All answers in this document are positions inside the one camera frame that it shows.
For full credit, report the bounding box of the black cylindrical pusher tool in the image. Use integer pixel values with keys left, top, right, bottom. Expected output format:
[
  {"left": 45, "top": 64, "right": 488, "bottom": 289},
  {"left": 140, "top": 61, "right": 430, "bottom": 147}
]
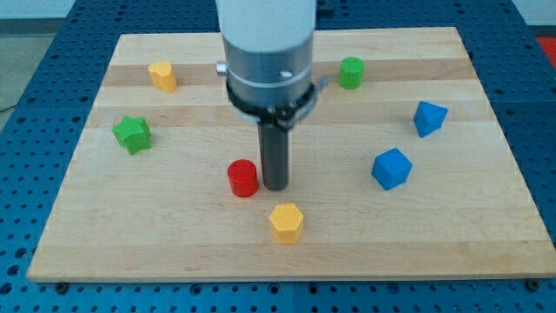
[{"left": 257, "top": 123, "right": 289, "bottom": 190}]

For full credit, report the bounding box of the red cylinder block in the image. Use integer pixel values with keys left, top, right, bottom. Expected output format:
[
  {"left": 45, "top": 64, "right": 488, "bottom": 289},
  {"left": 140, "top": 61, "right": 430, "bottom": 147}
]
[{"left": 227, "top": 159, "right": 259, "bottom": 197}]

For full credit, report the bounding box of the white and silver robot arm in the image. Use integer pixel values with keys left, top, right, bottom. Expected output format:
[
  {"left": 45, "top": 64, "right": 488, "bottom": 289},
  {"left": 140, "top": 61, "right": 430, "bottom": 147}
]
[{"left": 215, "top": 0, "right": 328, "bottom": 190}]

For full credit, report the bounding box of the yellow hexagon block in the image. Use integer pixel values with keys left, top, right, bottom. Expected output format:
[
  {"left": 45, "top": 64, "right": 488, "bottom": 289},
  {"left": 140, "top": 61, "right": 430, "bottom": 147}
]
[{"left": 269, "top": 203, "right": 304, "bottom": 244}]

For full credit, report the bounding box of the green cylinder block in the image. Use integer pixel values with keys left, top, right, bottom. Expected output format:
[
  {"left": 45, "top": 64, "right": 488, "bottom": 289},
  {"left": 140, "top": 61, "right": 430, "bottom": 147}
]
[{"left": 339, "top": 57, "right": 365, "bottom": 90}]

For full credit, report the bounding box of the blue cube block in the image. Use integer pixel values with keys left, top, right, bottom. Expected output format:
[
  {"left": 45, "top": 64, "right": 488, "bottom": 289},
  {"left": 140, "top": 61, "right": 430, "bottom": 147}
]
[{"left": 371, "top": 148, "right": 413, "bottom": 190}]

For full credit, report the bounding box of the wooden board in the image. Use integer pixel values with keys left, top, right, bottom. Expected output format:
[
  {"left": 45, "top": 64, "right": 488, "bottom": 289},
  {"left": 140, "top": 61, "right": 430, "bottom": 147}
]
[{"left": 28, "top": 27, "right": 555, "bottom": 283}]

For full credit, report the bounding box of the yellow heart block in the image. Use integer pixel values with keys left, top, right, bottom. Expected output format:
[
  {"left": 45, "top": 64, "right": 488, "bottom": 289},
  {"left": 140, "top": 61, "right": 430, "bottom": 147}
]
[{"left": 148, "top": 61, "right": 177, "bottom": 92}]

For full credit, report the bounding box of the green star block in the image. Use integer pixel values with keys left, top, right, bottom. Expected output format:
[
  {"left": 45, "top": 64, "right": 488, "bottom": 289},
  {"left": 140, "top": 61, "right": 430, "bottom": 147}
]
[{"left": 112, "top": 116, "right": 152, "bottom": 155}]

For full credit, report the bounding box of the blue triangular block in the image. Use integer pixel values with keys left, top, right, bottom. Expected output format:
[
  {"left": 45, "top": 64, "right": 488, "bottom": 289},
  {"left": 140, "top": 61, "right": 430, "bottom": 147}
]
[{"left": 414, "top": 101, "right": 448, "bottom": 137}]

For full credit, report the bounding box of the blue perforated table plate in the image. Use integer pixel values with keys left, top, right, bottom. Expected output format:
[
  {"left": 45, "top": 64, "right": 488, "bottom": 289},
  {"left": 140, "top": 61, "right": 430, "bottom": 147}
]
[{"left": 1, "top": 0, "right": 555, "bottom": 312}]

